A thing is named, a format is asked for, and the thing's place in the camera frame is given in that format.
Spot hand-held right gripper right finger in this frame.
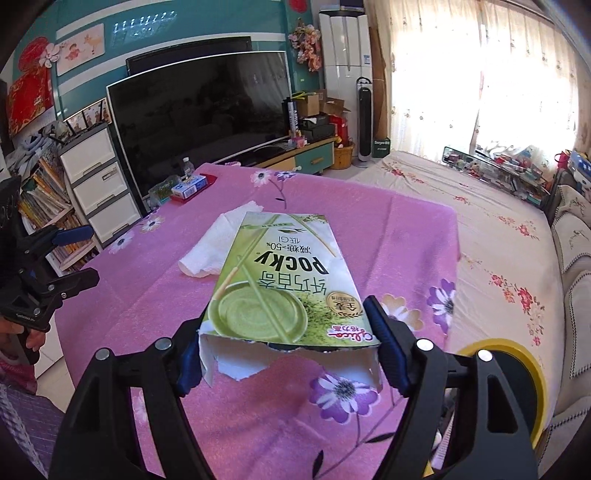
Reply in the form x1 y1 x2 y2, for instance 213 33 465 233
362 295 539 480

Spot white standing air conditioner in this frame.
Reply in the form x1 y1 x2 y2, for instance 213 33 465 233
318 9 376 140

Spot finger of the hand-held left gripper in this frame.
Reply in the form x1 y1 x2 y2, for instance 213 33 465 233
18 225 94 265
32 269 101 308

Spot white paper towel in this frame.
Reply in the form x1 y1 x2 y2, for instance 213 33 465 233
178 200 265 278

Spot cardboard boxes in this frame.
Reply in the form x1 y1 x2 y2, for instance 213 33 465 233
295 90 345 121

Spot black printed cylinder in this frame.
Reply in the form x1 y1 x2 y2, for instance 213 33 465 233
286 99 302 138

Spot row of photo frames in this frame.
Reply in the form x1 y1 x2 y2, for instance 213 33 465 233
65 99 112 136

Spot red wall decoration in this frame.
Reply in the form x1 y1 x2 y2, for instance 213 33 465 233
7 39 55 136

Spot beige sofa with covers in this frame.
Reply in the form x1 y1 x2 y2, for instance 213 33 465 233
545 185 591 418

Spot clutter of books and toys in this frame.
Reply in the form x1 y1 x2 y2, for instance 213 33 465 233
475 143 556 205

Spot black wall screen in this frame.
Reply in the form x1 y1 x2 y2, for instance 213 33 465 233
126 37 254 78

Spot sheer floral curtain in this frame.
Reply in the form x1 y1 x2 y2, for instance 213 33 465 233
369 0 591 158

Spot bookshelf with books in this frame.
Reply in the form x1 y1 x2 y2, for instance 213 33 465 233
17 152 101 274

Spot purple checked cloth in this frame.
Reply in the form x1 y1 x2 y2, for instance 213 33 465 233
0 383 66 477

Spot teal yellow television stand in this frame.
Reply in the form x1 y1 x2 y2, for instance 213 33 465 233
222 136 339 177

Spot white drawer unit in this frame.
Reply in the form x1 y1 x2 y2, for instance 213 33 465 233
58 122 145 246

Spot pink floral tablecloth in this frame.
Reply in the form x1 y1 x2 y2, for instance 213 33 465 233
55 161 462 480

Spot green snack box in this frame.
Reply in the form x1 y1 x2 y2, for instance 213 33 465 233
198 211 382 394

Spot red flat packet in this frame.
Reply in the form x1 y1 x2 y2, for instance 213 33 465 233
170 174 219 204

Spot yellow round trash bin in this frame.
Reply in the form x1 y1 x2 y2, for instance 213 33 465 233
455 339 549 452

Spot green leafy packet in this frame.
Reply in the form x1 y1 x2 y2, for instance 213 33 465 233
148 175 184 207

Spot person's left hand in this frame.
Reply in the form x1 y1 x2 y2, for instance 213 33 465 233
0 318 45 363

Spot black box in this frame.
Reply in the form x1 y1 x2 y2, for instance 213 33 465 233
300 115 336 140

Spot glass coffee table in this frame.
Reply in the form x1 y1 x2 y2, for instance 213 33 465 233
442 145 556 209

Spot person's pink clothing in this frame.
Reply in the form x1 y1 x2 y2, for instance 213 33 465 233
0 348 38 394

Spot small blue white box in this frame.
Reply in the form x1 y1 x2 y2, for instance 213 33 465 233
172 178 207 200

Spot artificial pink flowers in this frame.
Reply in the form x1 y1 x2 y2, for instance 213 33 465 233
288 18 322 73

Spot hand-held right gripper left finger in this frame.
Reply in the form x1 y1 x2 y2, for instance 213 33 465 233
48 318 205 480

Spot large curved television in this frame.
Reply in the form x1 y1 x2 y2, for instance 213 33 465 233
106 51 295 200

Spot cartoon wall poster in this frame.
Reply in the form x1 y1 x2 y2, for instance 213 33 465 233
55 23 107 78

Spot bed with floral sheet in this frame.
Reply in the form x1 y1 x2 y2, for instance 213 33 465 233
348 150 572 352

